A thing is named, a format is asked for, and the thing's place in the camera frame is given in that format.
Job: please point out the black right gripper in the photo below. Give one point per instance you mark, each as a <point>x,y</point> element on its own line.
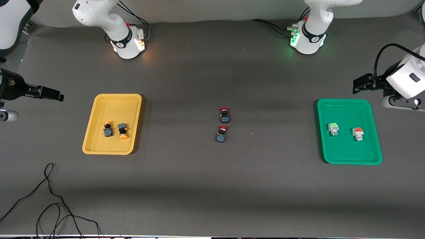
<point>12,89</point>

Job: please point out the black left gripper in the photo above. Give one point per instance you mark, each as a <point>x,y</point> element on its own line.
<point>380,83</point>

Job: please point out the green push button orange base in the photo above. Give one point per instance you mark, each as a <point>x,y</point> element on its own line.
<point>358,133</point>

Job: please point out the yellow push button blue base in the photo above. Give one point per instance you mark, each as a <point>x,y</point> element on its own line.
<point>107,129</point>
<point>122,131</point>

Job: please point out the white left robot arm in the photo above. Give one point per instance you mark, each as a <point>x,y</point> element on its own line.
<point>315,30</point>

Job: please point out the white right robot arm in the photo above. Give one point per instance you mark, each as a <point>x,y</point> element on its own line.
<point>106,20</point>

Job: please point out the yellow plastic tray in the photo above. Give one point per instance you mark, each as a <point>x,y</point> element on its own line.
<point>99,109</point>

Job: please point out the green plastic tray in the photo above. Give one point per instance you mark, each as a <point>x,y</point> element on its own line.
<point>345,149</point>

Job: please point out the red push button blue base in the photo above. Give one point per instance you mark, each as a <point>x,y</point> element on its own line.
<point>221,135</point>
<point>224,116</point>

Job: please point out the dark grey table mat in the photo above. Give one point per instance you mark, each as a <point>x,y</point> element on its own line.
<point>212,186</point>

